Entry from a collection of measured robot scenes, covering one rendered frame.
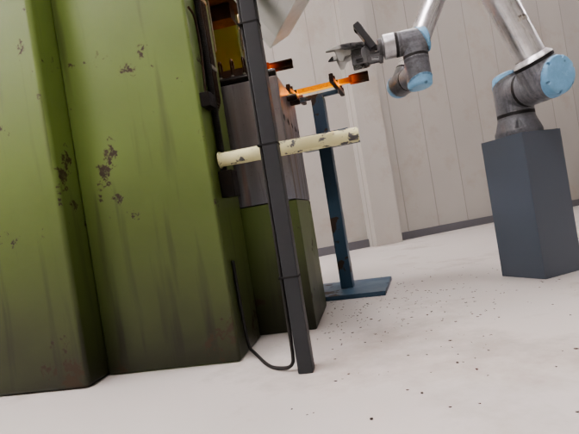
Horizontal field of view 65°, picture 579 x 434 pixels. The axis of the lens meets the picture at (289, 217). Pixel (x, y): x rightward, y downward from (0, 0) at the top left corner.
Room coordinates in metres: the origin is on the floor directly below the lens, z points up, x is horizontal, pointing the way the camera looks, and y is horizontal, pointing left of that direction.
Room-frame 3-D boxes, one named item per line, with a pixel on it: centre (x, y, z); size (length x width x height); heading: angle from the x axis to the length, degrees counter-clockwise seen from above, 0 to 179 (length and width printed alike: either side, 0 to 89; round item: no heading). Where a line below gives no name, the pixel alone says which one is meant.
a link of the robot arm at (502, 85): (1.95, -1.04, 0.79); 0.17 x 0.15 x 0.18; 13
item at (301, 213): (1.84, 0.21, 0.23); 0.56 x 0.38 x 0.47; 80
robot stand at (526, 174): (1.96, -1.04, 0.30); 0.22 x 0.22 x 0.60; 21
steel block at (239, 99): (1.84, 0.21, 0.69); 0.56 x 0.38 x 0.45; 80
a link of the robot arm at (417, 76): (1.68, -0.55, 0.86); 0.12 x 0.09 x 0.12; 13
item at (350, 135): (1.39, -0.03, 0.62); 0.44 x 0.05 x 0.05; 80
